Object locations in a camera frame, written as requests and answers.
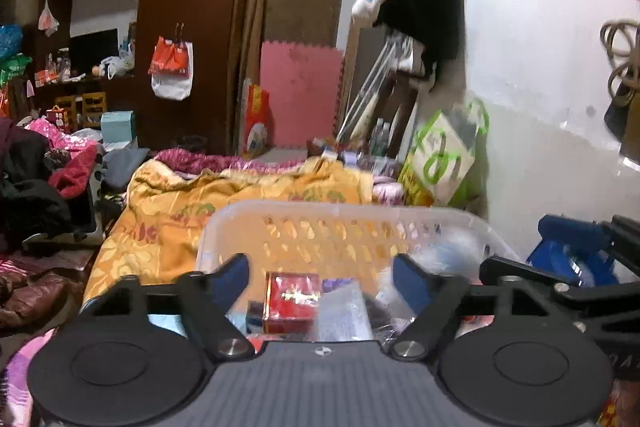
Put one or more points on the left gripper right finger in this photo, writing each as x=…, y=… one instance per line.
x=435, y=299

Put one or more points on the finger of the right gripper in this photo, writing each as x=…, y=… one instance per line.
x=530, y=269
x=620, y=234

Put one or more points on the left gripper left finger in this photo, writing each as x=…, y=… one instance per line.
x=205, y=299

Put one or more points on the grey black box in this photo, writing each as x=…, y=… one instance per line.
x=348, y=313

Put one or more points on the blue fabric shopping bag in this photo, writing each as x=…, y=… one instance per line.
x=584, y=269

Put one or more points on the red cigarette box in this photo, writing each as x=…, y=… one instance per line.
x=291, y=303

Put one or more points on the translucent white plastic basket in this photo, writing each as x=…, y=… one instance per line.
x=340, y=241

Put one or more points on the green white tote bag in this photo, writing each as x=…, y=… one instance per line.
x=439, y=166

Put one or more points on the brown hanging bag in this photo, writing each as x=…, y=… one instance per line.
x=620, y=40

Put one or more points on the dark clothes pile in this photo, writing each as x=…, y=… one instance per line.
x=48, y=197

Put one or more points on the orange white hanging bag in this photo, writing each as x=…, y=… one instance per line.
x=171, y=69

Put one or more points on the pink foam mat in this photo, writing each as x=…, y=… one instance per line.
x=304, y=85

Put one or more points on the dark red wooden wardrobe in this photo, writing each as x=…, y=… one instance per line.
x=165, y=6

